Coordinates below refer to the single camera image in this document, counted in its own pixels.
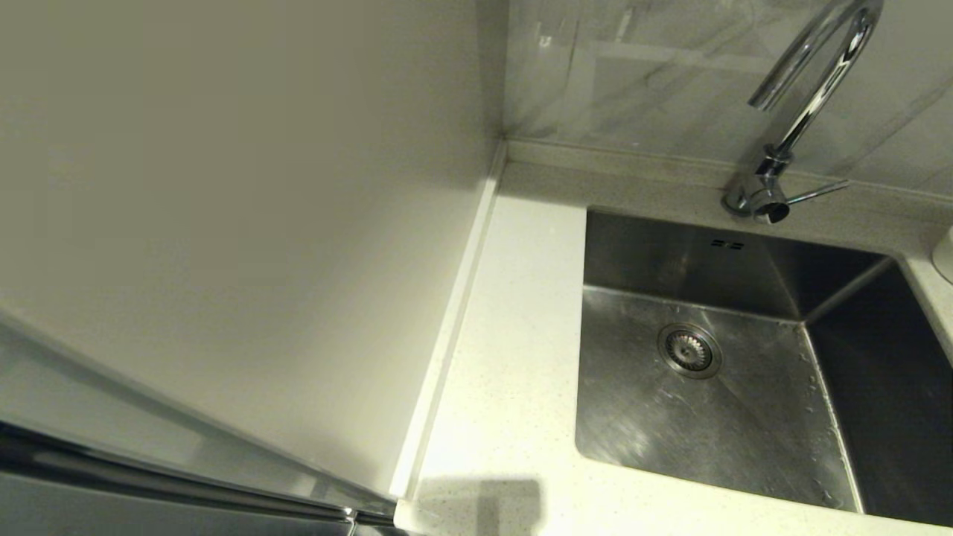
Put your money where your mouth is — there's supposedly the pale green bowl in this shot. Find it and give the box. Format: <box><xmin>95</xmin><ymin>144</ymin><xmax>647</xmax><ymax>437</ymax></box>
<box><xmin>932</xmin><ymin>227</ymin><xmax>953</xmax><ymax>285</ymax></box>

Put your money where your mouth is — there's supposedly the stainless steel sink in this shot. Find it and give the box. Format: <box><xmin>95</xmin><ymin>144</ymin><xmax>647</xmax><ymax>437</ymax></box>
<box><xmin>573</xmin><ymin>208</ymin><xmax>953</xmax><ymax>528</ymax></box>

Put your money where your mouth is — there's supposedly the round metal drain strainer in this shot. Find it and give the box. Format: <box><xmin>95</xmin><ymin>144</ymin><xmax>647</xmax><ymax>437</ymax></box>
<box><xmin>657</xmin><ymin>322</ymin><xmax>723</xmax><ymax>380</ymax></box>

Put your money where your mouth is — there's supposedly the chrome gooseneck faucet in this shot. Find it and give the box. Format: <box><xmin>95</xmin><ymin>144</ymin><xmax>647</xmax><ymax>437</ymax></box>
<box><xmin>721</xmin><ymin>0</ymin><xmax>885</xmax><ymax>226</ymax></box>

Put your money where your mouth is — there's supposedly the stainless steel appliance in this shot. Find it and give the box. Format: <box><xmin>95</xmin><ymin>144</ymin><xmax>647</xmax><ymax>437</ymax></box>
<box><xmin>0</xmin><ymin>313</ymin><xmax>399</xmax><ymax>536</ymax></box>

